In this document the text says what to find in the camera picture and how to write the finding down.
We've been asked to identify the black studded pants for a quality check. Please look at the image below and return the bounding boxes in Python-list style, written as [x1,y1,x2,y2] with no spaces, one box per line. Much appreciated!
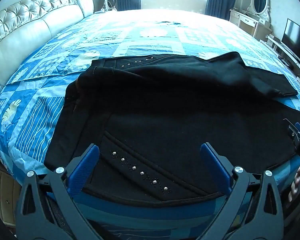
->
[44,51,300,208]

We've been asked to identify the black flat television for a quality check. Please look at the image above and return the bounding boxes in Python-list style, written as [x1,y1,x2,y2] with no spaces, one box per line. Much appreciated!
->
[281,18,300,77]

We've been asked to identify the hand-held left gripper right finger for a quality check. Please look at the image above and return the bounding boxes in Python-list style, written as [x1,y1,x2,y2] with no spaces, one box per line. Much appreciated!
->
[200,142,284,240]

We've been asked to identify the white box fan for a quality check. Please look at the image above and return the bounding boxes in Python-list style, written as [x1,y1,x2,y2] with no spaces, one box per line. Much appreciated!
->
[104,0,119,11]

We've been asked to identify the white oval vanity mirror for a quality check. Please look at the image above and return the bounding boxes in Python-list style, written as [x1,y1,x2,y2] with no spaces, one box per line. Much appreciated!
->
[246,0,271,22]

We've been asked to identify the person's right hand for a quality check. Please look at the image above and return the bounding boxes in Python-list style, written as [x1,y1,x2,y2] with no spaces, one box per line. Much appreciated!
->
[288,164,300,203]

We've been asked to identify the beige bedside cabinet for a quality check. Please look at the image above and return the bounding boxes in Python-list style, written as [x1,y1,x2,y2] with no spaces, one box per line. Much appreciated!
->
[0,152,23,228]

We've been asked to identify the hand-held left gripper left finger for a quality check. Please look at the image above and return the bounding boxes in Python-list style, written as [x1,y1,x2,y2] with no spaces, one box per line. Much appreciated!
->
[15,144,105,240]

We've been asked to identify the white television stand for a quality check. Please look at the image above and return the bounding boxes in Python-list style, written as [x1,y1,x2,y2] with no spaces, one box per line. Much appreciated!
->
[266,35,300,91]

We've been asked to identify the blue patterned bedsheet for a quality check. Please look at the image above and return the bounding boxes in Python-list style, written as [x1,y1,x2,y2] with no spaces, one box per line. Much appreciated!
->
[0,9,300,240]

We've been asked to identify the white dressing table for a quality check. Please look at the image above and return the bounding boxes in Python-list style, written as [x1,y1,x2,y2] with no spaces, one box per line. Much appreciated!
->
[229,8,272,42]

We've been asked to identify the white tufted leather headboard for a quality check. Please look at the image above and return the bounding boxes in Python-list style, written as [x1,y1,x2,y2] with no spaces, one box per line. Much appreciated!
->
[0,0,94,102]

